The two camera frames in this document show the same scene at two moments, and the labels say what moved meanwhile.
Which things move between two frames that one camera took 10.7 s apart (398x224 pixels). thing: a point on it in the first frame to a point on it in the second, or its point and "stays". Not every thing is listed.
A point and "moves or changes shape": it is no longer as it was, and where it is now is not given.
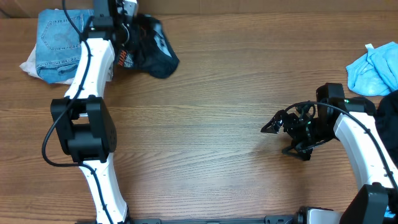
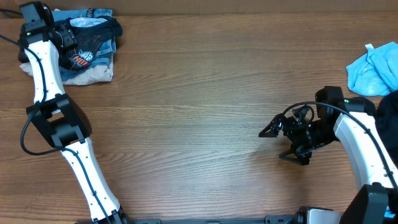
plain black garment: [387, 117] stays
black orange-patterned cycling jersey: [152, 51] moves or changes shape
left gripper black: [133, 28] to [68, 39]
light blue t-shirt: [375, 73] stays
